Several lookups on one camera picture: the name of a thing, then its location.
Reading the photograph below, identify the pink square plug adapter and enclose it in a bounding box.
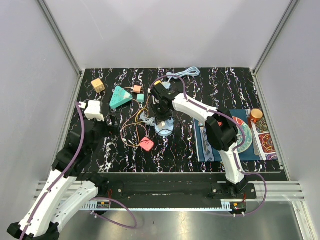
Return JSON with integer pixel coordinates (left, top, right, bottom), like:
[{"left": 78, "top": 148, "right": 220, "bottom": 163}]
[{"left": 139, "top": 137, "right": 155, "bottom": 152}]

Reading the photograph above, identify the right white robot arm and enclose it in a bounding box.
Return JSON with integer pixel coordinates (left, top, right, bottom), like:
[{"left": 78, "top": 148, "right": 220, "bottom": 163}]
[{"left": 148, "top": 83, "right": 246, "bottom": 199}]

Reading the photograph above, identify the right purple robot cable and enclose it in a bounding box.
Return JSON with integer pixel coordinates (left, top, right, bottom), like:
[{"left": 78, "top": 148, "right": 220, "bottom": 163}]
[{"left": 154, "top": 74, "right": 268, "bottom": 218}]

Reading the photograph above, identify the salmon small charger plug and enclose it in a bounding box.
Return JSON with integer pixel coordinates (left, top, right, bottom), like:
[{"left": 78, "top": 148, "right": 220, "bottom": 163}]
[{"left": 132, "top": 85, "right": 142, "bottom": 94}]

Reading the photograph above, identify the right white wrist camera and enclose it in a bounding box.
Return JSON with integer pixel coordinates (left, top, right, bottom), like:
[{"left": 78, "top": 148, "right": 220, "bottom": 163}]
[{"left": 154, "top": 80, "right": 171, "bottom": 90}]

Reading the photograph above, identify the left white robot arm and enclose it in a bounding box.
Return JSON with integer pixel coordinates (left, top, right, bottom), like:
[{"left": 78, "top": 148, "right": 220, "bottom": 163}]
[{"left": 7, "top": 114, "right": 120, "bottom": 240}]

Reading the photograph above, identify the silver metal fork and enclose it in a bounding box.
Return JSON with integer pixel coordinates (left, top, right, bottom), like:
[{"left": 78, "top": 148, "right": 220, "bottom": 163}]
[{"left": 198, "top": 122, "right": 208, "bottom": 154}]

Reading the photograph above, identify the grey bundled cord with plug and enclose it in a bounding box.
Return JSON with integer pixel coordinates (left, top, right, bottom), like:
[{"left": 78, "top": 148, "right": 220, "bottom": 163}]
[{"left": 138, "top": 112, "right": 157, "bottom": 127}]

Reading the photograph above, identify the light blue coiled power cord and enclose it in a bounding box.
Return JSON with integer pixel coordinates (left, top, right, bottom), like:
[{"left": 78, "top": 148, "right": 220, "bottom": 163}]
[{"left": 165, "top": 66, "right": 201, "bottom": 83}]

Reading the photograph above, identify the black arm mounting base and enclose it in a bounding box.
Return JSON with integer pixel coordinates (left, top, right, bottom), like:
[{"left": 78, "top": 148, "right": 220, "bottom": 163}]
[{"left": 79, "top": 171, "right": 258, "bottom": 210}]

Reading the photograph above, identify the dark blue patterned placemat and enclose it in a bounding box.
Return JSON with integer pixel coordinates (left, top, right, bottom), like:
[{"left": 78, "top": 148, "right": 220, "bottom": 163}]
[{"left": 193, "top": 109, "right": 255, "bottom": 162}]

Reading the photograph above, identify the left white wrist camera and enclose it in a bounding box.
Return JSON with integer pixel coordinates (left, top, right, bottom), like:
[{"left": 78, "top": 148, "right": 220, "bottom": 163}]
[{"left": 79, "top": 100, "right": 105, "bottom": 122}]

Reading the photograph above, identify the copper metal cup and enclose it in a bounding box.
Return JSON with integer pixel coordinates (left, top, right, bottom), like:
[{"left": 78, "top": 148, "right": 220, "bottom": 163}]
[{"left": 249, "top": 108, "right": 264, "bottom": 124}]

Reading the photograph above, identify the colourful patterned coaster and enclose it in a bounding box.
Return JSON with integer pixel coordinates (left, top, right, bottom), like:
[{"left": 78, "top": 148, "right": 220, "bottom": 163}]
[{"left": 250, "top": 117, "right": 278, "bottom": 161}]

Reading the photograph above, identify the white square plug adapter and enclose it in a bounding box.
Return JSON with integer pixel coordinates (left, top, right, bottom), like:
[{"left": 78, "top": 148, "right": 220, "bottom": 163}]
[{"left": 157, "top": 121, "right": 166, "bottom": 129}]

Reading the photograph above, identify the orange thin charging cable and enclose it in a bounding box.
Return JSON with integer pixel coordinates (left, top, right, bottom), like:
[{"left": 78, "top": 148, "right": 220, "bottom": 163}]
[{"left": 119, "top": 86, "right": 153, "bottom": 148}]

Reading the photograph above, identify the teal small charger plug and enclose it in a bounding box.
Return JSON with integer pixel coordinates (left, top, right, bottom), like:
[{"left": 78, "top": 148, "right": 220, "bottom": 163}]
[{"left": 136, "top": 93, "right": 145, "bottom": 103}]

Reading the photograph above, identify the round light blue power socket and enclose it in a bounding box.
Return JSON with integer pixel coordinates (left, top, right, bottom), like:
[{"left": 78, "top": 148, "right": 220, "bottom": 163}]
[{"left": 154, "top": 119, "right": 174, "bottom": 137}]

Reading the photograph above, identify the red floral ceramic plate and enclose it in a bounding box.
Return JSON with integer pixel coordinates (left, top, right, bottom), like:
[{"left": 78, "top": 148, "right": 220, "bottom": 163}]
[{"left": 232, "top": 117, "right": 253, "bottom": 154}]

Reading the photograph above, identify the teal triangular power strip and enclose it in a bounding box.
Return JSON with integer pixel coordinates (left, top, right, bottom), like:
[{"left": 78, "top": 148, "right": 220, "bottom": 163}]
[{"left": 109, "top": 86, "right": 133, "bottom": 109}]

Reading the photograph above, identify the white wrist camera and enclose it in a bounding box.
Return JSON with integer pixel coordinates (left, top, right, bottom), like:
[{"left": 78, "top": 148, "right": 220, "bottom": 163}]
[
  {"left": 154, "top": 80, "right": 171, "bottom": 90},
  {"left": 79, "top": 100, "right": 105, "bottom": 122}
]

